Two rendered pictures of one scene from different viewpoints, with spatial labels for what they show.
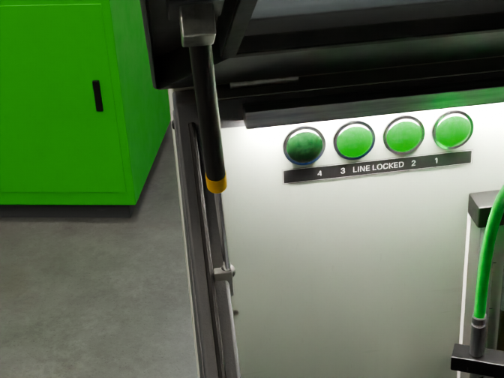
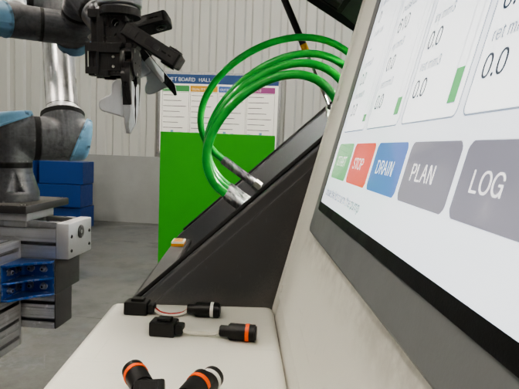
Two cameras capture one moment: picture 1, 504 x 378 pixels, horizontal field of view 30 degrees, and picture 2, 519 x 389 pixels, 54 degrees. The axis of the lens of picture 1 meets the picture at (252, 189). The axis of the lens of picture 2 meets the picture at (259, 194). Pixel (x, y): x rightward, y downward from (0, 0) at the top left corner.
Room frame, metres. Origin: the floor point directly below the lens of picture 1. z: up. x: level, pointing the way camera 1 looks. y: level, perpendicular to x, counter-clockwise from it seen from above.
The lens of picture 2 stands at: (0.76, -1.34, 1.20)
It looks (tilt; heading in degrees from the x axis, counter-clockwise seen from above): 5 degrees down; 94
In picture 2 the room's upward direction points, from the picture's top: 2 degrees clockwise
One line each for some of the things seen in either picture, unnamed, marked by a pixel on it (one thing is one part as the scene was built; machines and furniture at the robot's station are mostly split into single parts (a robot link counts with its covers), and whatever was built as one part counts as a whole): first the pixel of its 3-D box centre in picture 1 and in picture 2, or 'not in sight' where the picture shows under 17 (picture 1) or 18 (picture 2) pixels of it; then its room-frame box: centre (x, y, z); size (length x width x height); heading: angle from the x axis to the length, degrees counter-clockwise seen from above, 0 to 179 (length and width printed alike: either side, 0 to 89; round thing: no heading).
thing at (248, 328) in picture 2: not in sight; (203, 329); (0.66, -0.78, 0.99); 0.12 x 0.02 x 0.02; 178
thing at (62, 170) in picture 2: not in sight; (43, 182); (-2.67, 5.50, 0.61); 1.26 x 0.48 x 1.22; 179
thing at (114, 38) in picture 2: not in sight; (116, 45); (0.44, -0.44, 1.37); 0.09 x 0.08 x 0.12; 5
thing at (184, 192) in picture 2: not in sight; (217, 205); (0.06, 3.33, 0.65); 0.95 x 0.86 x 1.30; 7
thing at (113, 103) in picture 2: not in sight; (116, 106); (0.44, -0.46, 1.26); 0.06 x 0.03 x 0.09; 5
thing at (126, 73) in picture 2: not in sight; (127, 79); (0.46, -0.46, 1.31); 0.05 x 0.02 x 0.09; 95
